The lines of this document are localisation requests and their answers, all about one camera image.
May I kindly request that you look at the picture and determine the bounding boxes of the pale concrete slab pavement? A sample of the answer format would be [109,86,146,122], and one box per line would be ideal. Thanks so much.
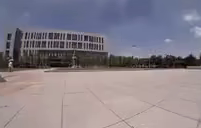
[0,68,201,128]

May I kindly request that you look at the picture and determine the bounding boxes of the large white multi-storey building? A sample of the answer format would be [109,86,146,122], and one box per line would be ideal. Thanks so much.
[3,27,109,68]

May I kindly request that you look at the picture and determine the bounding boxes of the row of dark trees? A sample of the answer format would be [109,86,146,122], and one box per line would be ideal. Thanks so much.
[107,46,201,69]

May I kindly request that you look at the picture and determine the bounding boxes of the person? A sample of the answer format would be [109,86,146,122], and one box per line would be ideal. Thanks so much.
[7,58,15,73]

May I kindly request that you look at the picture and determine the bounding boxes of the pale statue on pedestal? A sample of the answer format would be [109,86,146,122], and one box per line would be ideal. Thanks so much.
[70,50,80,69]

